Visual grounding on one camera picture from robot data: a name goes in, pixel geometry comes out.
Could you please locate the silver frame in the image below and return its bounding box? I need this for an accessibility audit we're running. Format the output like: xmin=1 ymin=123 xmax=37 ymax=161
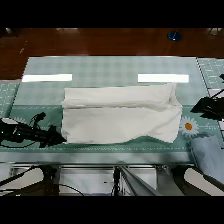
xmin=0 ymin=161 xmax=224 ymax=197

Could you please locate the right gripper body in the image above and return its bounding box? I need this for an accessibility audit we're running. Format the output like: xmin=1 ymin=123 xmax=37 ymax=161
xmin=190 ymin=96 xmax=224 ymax=121

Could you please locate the light blue garment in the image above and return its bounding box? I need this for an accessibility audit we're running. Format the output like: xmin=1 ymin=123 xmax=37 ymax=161
xmin=189 ymin=134 xmax=224 ymax=177

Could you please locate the white shirt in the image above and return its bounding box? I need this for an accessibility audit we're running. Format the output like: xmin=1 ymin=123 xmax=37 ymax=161
xmin=60 ymin=82 xmax=184 ymax=145

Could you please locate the black cable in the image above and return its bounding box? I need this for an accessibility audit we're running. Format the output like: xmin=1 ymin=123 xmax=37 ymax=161
xmin=53 ymin=181 xmax=85 ymax=197

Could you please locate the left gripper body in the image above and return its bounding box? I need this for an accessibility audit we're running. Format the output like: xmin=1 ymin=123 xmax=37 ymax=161
xmin=37 ymin=124 xmax=68 ymax=148

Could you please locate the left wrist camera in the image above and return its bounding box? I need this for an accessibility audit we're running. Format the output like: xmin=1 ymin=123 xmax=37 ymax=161
xmin=31 ymin=112 xmax=48 ymax=128

